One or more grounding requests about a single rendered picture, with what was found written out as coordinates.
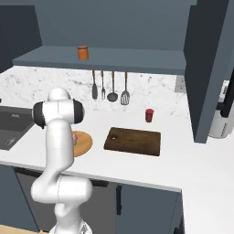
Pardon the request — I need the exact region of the dark wooden cutting board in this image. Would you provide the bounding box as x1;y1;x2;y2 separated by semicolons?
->
103;126;162;157

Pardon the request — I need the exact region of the red jar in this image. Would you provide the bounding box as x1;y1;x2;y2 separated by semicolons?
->
144;108;154;123

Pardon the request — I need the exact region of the tall grey cabinet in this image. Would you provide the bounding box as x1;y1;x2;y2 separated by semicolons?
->
183;0;234;144

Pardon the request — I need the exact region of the grey base cabinet panel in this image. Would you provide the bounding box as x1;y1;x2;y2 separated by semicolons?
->
0;164;40;233

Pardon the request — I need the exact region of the hanging slotted turner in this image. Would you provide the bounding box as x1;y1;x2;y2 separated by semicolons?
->
120;71;132;106

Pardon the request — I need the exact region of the hanging black ladle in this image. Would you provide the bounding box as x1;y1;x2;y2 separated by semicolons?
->
106;70;119;102

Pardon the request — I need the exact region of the hanging metal fork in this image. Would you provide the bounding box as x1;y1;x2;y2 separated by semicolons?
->
101;70;107;101

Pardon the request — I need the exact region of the hanging dark spatula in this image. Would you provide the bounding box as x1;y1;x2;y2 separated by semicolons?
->
91;70;99;101

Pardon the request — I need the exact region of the round light wooden plate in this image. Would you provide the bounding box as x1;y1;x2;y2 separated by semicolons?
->
71;130;93;158

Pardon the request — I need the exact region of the orange canister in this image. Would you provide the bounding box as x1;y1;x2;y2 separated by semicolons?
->
77;45;90;61

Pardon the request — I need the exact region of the dark grey dishwasher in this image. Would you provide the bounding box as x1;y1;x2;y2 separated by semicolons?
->
13;167;118;234

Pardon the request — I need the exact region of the grey cupboard door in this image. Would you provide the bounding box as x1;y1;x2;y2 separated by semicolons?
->
115;183;183;234

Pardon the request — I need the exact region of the dark grey sink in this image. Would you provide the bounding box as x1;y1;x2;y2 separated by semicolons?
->
0;105;36;152

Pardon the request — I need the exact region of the grey wall shelf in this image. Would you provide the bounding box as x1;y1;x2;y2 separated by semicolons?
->
12;45;187;76

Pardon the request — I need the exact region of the black dishwasher handle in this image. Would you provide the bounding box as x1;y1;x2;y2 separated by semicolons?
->
15;167;110;188

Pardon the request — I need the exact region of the black cupboard door handle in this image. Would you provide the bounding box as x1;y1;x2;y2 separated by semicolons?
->
115;185;122;216

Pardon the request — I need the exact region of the white appliance with black handle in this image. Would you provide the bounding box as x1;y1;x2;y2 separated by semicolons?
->
207;69;234;140

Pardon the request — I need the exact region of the grey wall cabinet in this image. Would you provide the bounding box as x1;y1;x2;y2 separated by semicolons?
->
0;5;43;74

